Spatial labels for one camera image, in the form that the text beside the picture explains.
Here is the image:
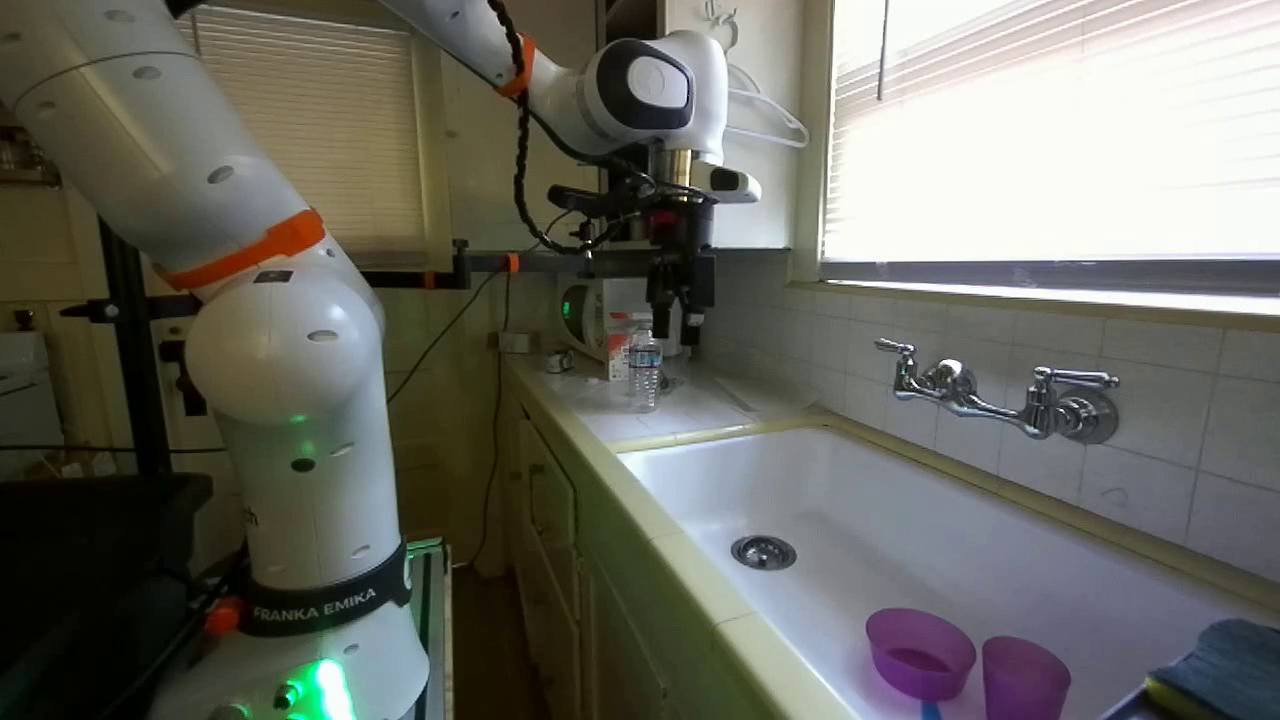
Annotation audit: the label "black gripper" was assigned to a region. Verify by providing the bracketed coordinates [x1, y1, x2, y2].
[639, 191, 721, 356]

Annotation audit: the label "chrome wall-mounted tap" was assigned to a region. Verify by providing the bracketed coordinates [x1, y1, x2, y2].
[873, 331, 1125, 449]

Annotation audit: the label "clear plastic water bottle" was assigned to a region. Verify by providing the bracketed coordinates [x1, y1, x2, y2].
[624, 308, 669, 411]

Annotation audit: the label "white red-labelled container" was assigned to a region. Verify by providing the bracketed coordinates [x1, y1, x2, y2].
[602, 312, 636, 385]

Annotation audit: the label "white appliance with green light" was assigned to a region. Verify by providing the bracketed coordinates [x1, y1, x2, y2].
[557, 272, 659, 364]

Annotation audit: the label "metal sink drain strainer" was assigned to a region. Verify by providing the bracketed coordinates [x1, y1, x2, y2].
[729, 532, 801, 577]

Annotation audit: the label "cream lower kitchen cabinets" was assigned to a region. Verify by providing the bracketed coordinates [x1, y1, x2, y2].
[498, 370, 751, 720]

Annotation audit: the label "white sink basin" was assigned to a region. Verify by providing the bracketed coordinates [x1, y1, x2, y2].
[616, 417, 1251, 720]

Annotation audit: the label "narrow white window blind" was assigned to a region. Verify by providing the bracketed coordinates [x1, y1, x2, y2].
[192, 2, 433, 255]

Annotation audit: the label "purple plastic bowl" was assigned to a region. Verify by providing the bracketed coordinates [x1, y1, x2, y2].
[860, 603, 981, 708]

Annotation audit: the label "purple plastic cup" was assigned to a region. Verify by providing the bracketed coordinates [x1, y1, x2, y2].
[981, 632, 1077, 720]

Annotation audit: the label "black stand pole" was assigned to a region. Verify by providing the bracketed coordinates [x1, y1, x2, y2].
[57, 217, 206, 482]

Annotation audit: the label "grey dish drying mat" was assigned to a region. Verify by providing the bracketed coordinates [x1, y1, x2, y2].
[1099, 616, 1280, 720]

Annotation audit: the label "white wall cabinet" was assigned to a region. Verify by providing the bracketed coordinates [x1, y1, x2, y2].
[597, 0, 812, 255]

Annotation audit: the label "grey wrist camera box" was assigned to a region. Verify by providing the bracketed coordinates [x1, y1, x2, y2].
[703, 162, 767, 208]

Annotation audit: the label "black camera on stand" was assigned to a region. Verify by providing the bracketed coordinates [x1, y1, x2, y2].
[545, 180, 634, 250]

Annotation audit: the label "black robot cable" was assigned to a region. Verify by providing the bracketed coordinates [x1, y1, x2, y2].
[485, 0, 634, 258]

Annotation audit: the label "robot mount platform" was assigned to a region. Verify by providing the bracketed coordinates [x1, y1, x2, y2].
[396, 534, 460, 720]

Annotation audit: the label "framed wall picture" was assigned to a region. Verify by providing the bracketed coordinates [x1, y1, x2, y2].
[0, 117, 66, 186]

